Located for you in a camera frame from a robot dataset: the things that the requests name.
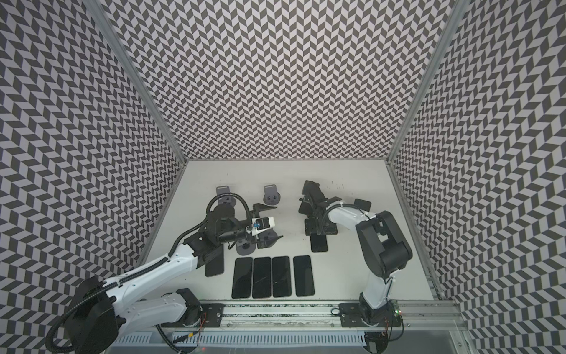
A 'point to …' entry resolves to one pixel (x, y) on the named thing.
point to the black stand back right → (311, 201)
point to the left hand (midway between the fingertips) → (277, 220)
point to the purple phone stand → (261, 279)
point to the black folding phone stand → (362, 204)
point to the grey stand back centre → (271, 196)
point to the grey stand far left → (229, 200)
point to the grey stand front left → (245, 247)
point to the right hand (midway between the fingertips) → (319, 234)
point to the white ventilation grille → (245, 339)
